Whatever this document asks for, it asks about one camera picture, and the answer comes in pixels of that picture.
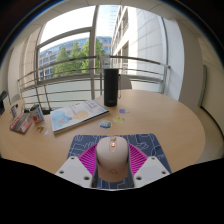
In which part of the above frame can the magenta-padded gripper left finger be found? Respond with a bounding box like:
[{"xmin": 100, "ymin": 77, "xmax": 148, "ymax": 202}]
[{"xmin": 54, "ymin": 143, "xmax": 99, "ymax": 189}]

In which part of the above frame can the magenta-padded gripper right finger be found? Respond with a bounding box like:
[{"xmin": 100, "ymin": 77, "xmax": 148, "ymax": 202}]
[{"xmin": 127, "ymin": 143, "xmax": 171, "ymax": 189}]

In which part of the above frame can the pale pink computer mouse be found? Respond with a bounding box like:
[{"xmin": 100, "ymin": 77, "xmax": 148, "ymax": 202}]
[{"xmin": 95, "ymin": 135, "xmax": 131, "ymax": 184}]

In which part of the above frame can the blue patterned mouse pad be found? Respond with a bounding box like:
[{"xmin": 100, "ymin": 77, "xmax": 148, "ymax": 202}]
[{"xmin": 67, "ymin": 133, "xmax": 173, "ymax": 190}]

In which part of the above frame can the light blue illustrated magazine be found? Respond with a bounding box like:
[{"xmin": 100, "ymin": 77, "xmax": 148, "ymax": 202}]
[{"xmin": 49, "ymin": 99, "xmax": 111, "ymax": 136}]

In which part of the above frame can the round yellow sticker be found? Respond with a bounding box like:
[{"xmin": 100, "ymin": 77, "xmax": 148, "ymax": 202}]
[{"xmin": 112, "ymin": 115, "xmax": 126, "ymax": 125}]

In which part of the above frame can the small blue sticker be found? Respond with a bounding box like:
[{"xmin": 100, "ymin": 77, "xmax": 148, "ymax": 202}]
[{"xmin": 118, "ymin": 107, "xmax": 131, "ymax": 115}]

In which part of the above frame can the colourful red-blue magazine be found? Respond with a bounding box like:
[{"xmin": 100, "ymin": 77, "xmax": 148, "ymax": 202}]
[{"xmin": 9, "ymin": 111, "xmax": 35, "ymax": 135}]

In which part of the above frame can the tall black cylinder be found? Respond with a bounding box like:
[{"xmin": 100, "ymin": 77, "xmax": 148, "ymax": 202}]
[{"xmin": 103, "ymin": 68, "xmax": 120, "ymax": 108}]

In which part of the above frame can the white chair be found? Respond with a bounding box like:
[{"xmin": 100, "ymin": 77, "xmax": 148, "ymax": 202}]
[{"xmin": 118, "ymin": 74, "xmax": 133, "ymax": 91}]

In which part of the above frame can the metal balcony railing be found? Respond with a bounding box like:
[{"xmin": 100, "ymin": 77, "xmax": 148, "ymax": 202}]
[{"xmin": 17, "ymin": 54, "xmax": 171, "ymax": 111}]

